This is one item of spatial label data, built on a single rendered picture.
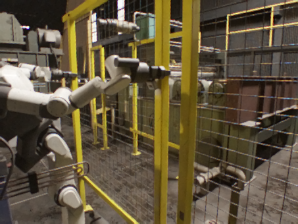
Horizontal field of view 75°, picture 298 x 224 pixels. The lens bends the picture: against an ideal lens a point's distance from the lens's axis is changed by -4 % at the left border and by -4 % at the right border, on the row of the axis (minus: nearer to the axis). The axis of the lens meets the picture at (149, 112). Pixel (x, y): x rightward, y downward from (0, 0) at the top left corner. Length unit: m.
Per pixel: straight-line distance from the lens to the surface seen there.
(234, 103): 2.53
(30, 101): 0.87
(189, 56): 0.81
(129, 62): 0.77
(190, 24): 0.83
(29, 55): 5.27
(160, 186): 1.06
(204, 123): 2.91
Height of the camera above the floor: 1.32
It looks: 10 degrees down
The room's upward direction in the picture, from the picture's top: straight up
